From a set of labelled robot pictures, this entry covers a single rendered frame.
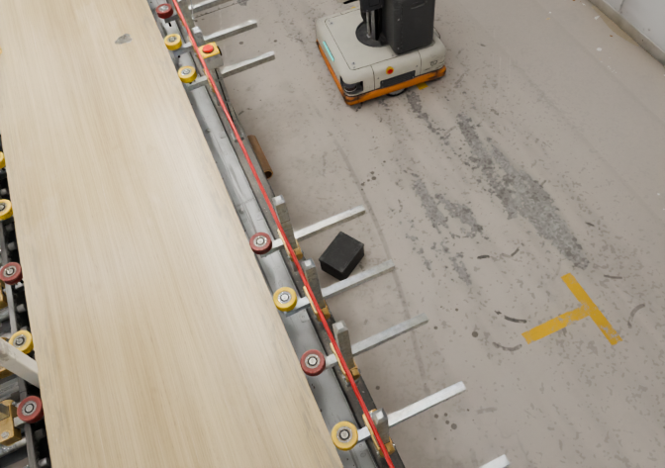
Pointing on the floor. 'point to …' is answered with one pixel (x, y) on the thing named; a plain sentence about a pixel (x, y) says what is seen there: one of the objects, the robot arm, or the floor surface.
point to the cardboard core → (260, 156)
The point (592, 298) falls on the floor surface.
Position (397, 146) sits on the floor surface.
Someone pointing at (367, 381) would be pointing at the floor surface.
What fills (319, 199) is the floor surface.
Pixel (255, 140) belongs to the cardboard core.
